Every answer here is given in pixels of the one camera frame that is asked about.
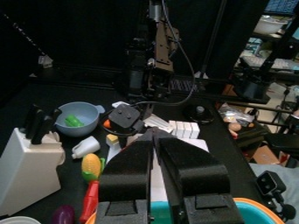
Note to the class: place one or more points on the yellow toy corn green husk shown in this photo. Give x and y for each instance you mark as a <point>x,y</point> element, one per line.
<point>91,166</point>

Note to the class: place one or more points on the black round lid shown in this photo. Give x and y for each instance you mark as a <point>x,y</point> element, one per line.
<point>198,113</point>

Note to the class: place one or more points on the red toy pepper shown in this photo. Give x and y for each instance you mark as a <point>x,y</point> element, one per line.
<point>90,201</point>

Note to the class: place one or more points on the black chair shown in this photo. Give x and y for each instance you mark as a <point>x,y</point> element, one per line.
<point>284,140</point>

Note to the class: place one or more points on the black webcam on stand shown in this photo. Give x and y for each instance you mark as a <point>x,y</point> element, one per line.
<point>270,182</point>

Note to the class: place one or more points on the grey cloth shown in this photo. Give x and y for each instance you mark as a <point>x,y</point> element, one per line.
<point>290,178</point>

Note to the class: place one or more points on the white toy rice block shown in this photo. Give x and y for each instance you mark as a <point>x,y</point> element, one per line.
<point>195,129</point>
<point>172,127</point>
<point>179,129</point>
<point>187,129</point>

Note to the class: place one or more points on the teal basket with orange rim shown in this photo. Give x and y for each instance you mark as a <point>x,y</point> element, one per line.
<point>248,213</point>

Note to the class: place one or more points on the green toy in bowl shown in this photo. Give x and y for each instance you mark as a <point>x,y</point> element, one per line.
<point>72,121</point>

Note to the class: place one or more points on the black equipment box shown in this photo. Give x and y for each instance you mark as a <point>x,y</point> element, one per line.
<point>251,89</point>

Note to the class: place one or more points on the small white toy piece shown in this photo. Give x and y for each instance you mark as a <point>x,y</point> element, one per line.
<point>119,103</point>

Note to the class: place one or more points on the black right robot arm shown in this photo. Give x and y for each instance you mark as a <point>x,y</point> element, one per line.
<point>155,58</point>

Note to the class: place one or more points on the white cutting board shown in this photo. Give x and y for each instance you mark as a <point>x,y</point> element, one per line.
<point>194,144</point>

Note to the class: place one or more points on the yellow toy food piece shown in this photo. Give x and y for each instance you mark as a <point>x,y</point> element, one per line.
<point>112,139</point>

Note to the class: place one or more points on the pale blue toy bowl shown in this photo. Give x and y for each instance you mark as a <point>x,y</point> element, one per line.
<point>86,128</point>

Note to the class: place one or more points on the grey computer keyboard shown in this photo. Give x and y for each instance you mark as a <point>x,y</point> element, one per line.
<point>268,62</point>

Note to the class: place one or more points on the clear plastic bag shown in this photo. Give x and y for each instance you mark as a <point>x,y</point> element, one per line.
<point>235,112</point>

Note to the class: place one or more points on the white paper tag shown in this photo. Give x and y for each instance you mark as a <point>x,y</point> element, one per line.
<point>46,61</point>

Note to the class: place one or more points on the white ridged toy slab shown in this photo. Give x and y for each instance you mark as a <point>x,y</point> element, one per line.
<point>158,122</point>

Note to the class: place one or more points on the orange toy salmon sushi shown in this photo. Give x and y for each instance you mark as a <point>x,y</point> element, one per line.
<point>107,124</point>

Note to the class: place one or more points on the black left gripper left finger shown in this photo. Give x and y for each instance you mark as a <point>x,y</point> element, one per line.
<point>124,178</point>

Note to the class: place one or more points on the white toy bottle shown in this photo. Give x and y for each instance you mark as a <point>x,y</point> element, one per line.
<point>86,147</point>

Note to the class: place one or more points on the purple toy eggplant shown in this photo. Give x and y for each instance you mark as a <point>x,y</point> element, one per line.
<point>63,215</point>

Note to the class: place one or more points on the white toy pot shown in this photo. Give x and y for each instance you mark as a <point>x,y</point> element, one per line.
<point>18,220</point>

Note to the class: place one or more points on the white knife block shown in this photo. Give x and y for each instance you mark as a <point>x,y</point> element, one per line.
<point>27,172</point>

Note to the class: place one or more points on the brown cardboard box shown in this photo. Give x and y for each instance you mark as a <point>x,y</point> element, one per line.
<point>268,156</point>

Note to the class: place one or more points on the black frame pole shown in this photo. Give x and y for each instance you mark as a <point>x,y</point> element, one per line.
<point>215,38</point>

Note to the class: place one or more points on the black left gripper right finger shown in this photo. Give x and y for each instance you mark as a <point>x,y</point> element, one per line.
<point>194,175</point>

